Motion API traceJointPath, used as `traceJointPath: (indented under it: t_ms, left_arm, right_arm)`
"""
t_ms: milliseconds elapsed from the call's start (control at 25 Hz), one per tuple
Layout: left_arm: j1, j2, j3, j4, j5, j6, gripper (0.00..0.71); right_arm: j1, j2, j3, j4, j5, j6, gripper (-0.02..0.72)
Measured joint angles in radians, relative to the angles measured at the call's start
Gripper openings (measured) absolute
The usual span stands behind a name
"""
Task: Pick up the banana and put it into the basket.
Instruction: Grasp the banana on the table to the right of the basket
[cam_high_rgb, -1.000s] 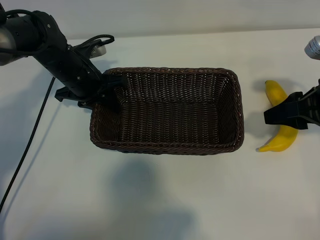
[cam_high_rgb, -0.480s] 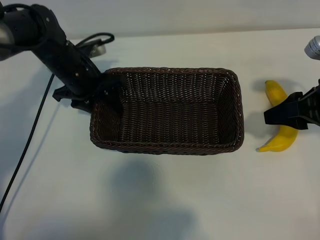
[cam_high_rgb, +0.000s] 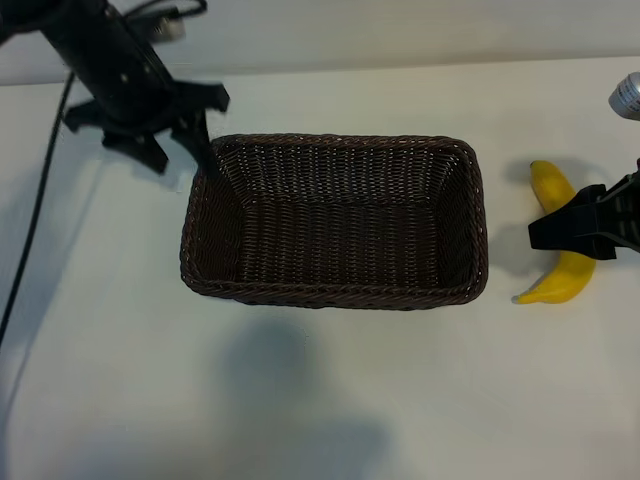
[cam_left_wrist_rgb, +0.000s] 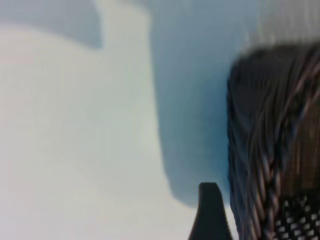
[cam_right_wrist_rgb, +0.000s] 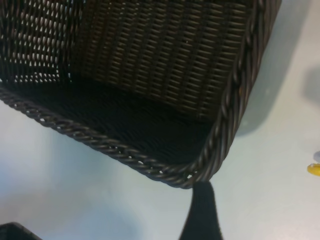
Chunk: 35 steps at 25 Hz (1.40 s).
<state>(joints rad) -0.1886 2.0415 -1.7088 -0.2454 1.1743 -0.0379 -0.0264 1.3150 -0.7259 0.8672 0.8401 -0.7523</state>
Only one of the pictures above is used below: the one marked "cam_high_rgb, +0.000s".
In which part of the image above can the yellow banana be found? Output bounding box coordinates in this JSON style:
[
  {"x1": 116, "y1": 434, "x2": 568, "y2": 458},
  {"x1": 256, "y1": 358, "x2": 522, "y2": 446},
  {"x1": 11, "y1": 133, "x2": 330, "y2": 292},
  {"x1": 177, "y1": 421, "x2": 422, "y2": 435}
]
[{"x1": 510, "y1": 159, "x2": 597, "y2": 306}]

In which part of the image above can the dark brown wicker basket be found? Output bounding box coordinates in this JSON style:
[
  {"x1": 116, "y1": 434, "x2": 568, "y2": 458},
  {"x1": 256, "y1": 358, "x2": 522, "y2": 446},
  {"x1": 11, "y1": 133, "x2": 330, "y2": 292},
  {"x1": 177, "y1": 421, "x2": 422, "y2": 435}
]
[{"x1": 178, "y1": 132, "x2": 490, "y2": 312}]

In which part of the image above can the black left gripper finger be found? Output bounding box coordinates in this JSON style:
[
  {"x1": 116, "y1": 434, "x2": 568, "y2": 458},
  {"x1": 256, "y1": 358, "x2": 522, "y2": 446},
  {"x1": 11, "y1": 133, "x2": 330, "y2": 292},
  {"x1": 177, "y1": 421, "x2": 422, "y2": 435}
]
[
  {"x1": 171, "y1": 81, "x2": 232, "y2": 185},
  {"x1": 64, "y1": 99, "x2": 170, "y2": 175}
]

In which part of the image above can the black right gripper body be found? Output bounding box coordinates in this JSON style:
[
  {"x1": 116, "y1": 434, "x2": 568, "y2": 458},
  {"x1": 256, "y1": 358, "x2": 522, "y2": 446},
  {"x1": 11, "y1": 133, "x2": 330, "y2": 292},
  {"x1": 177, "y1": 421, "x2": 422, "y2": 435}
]
[{"x1": 597, "y1": 157, "x2": 640, "y2": 252}]

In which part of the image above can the black braided camera cable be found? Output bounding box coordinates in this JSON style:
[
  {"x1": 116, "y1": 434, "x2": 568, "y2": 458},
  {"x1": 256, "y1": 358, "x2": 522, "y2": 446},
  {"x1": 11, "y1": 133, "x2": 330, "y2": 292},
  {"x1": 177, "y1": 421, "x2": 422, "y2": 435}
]
[{"x1": 122, "y1": 0, "x2": 209, "y2": 24}]

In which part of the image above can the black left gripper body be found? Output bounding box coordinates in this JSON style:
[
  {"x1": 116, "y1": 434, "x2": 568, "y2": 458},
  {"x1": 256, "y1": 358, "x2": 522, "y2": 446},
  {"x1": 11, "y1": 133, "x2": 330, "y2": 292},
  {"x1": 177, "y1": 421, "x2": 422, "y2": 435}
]
[{"x1": 47, "y1": 7, "x2": 176, "y2": 135}]

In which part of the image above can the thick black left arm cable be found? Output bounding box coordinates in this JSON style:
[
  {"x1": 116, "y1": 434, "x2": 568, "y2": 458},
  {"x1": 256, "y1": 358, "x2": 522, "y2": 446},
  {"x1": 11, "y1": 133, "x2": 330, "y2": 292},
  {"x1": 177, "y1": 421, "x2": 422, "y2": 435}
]
[{"x1": 0, "y1": 72, "x2": 75, "y2": 344}]

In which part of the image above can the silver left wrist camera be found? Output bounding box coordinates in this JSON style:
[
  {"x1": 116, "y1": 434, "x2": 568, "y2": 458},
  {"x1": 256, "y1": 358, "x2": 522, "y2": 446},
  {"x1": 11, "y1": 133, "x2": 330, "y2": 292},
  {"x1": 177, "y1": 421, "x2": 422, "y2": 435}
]
[{"x1": 149, "y1": 8, "x2": 187, "y2": 42}]

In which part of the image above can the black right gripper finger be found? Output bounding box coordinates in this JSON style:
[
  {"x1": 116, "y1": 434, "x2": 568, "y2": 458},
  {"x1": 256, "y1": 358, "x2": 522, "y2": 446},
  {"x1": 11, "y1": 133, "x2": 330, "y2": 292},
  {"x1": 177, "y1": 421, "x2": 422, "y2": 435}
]
[
  {"x1": 528, "y1": 226, "x2": 618, "y2": 262},
  {"x1": 527, "y1": 183, "x2": 610, "y2": 240}
]

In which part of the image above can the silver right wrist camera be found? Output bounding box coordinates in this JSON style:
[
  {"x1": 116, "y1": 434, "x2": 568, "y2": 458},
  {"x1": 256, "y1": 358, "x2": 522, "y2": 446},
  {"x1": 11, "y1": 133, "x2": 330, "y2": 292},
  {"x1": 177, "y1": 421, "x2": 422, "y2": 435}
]
[{"x1": 607, "y1": 71, "x2": 640, "y2": 121}]

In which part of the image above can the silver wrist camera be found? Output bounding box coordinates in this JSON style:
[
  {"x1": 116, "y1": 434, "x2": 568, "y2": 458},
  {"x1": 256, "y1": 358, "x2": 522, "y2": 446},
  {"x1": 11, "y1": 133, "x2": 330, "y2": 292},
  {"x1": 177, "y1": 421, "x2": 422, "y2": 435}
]
[
  {"x1": 607, "y1": 71, "x2": 640, "y2": 121},
  {"x1": 149, "y1": 8, "x2": 187, "y2": 42}
]

